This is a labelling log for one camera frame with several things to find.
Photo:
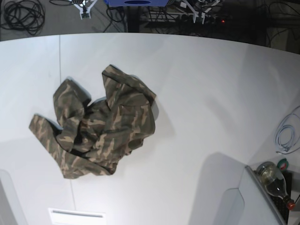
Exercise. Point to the camouflage t-shirt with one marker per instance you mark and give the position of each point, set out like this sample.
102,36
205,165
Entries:
92,137

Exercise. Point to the black power strip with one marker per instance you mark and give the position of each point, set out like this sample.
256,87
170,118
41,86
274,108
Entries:
214,18

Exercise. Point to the blue box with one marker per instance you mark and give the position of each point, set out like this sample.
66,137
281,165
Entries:
135,3

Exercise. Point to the clear plastic bottle red cap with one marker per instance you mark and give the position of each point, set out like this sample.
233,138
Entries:
274,182

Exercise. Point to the green tape roll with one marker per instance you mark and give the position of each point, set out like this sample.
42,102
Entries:
283,164

